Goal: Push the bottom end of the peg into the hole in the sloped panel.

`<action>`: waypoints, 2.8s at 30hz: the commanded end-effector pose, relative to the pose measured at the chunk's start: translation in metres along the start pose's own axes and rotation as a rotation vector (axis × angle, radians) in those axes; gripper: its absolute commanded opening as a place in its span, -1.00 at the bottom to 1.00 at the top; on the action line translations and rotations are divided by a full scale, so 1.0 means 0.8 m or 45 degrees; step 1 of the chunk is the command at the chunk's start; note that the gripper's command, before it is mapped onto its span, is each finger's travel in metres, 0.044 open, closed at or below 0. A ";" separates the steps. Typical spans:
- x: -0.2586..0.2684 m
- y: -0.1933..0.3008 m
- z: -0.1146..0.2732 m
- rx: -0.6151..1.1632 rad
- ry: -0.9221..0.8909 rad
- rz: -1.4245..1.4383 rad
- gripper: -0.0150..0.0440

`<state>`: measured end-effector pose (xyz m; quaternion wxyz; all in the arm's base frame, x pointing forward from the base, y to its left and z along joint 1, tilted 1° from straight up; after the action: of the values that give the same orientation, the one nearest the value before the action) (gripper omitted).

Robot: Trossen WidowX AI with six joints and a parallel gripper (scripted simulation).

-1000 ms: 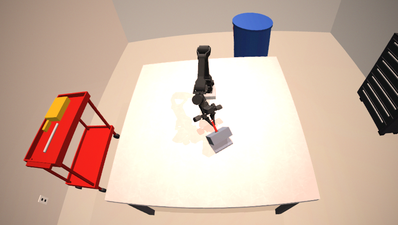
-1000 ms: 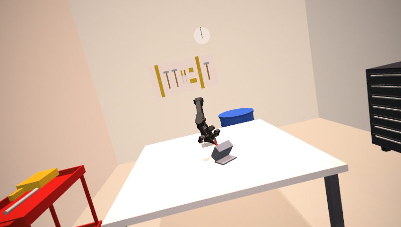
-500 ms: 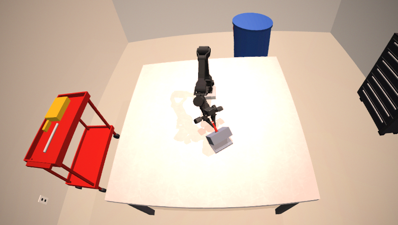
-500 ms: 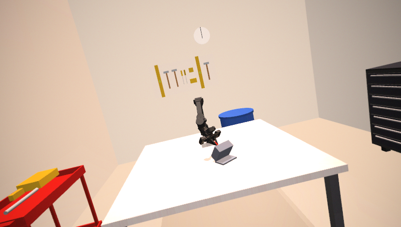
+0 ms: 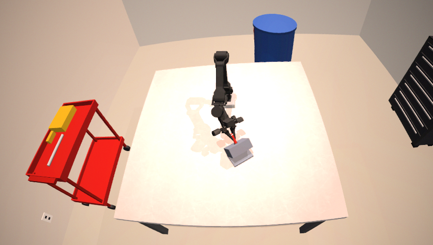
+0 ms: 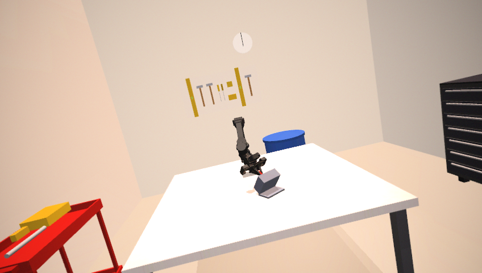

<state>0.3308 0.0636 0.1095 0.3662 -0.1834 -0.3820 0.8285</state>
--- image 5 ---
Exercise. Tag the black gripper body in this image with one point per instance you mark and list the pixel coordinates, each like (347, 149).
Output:
(223, 129)

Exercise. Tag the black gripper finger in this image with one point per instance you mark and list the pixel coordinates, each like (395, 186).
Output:
(228, 134)
(233, 131)

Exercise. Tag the pale lavender flat panel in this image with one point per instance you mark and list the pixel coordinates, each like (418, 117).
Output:
(239, 152)

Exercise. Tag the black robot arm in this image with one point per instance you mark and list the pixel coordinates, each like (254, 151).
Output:
(223, 91)

